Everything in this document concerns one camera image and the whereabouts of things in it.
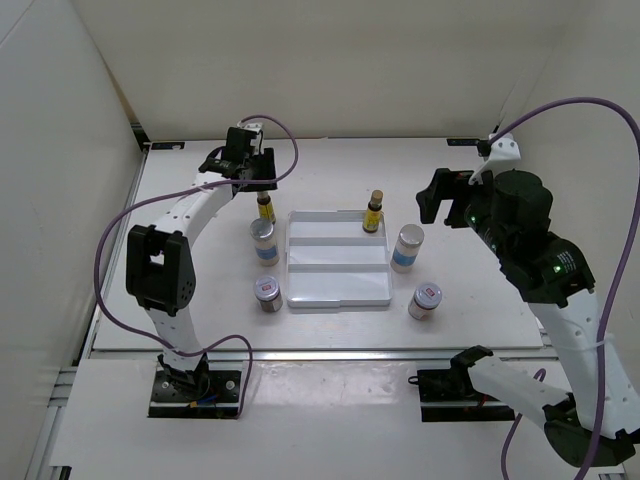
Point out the dark table label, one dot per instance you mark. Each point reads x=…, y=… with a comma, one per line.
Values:
x=167, y=146
x=462, y=142

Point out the right pale white-lid jar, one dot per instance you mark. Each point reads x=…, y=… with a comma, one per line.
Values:
x=426, y=298

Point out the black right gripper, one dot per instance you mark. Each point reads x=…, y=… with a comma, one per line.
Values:
x=444, y=186

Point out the white three-compartment tray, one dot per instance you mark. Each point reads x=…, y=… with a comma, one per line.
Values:
x=333, y=263

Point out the yellow sauce bottle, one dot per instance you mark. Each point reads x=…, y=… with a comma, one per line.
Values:
x=372, y=216
x=266, y=207

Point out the right dark table label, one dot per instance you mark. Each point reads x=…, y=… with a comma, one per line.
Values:
x=462, y=142

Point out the left aluminium frame rail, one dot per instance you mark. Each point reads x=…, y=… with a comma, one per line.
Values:
x=112, y=248

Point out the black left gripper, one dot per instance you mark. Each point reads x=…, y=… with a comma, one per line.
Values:
x=266, y=160

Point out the silver-lid spice jar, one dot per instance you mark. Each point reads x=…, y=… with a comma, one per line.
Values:
x=407, y=247
x=262, y=231

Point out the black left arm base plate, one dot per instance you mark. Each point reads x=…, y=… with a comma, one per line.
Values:
x=220, y=390

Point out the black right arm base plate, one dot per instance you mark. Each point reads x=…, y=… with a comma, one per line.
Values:
x=440, y=402

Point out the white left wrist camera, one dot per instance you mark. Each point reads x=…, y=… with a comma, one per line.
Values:
x=256, y=133

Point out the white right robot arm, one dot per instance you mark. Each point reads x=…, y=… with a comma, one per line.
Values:
x=596, y=421

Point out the left dark white-lid jar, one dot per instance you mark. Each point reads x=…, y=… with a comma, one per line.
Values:
x=268, y=294

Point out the left dark table label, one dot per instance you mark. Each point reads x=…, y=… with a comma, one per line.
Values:
x=167, y=146

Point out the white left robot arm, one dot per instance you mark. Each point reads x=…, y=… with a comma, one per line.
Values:
x=160, y=272

